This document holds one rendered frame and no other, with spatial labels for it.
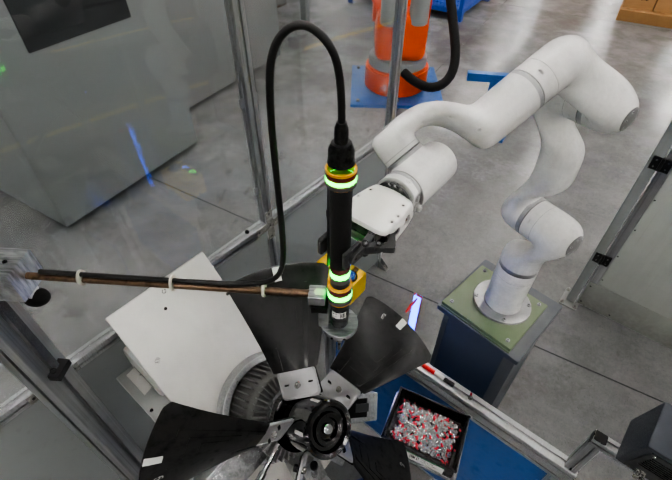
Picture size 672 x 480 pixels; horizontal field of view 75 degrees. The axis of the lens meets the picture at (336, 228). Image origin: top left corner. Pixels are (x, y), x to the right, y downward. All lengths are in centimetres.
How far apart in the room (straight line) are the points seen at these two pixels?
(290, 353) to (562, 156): 78
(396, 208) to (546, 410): 197
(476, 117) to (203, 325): 78
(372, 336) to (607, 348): 198
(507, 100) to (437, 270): 214
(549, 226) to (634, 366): 174
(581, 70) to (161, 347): 105
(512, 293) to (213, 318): 90
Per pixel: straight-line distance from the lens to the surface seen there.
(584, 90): 102
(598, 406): 270
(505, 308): 154
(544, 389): 263
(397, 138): 81
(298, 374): 101
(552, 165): 119
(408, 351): 116
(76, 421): 146
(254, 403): 109
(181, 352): 112
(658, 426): 119
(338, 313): 79
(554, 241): 129
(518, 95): 89
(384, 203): 73
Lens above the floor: 215
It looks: 43 degrees down
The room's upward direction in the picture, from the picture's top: straight up
